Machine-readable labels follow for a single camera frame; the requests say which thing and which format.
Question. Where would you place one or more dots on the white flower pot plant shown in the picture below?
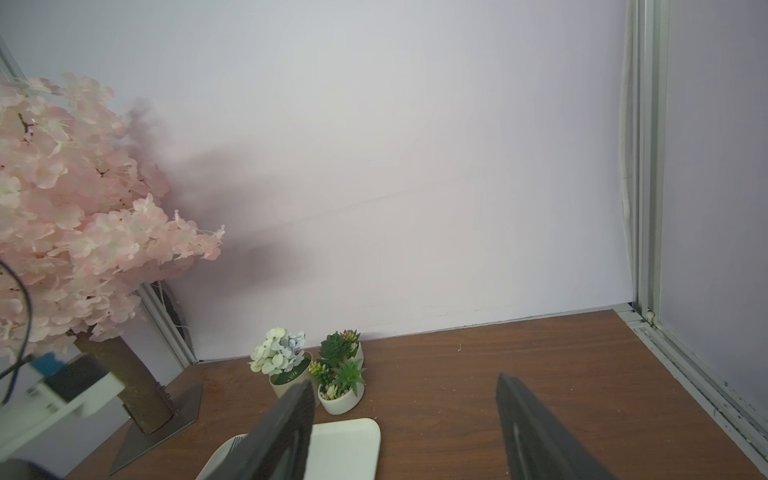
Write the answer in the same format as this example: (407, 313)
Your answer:
(282, 357)

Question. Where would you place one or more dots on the green succulent pot plant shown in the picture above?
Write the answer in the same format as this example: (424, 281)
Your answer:
(339, 372)

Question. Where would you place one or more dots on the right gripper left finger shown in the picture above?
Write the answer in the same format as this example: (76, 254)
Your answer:
(278, 446)

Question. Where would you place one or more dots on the pink cherry blossom tree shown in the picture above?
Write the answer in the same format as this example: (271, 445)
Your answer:
(82, 230)

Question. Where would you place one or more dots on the white rectangular tray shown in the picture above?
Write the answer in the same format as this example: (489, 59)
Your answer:
(346, 449)

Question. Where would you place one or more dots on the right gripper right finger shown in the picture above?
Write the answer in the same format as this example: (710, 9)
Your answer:
(537, 444)

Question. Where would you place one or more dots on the blue handled fork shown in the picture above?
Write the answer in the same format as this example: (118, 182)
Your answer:
(232, 444)

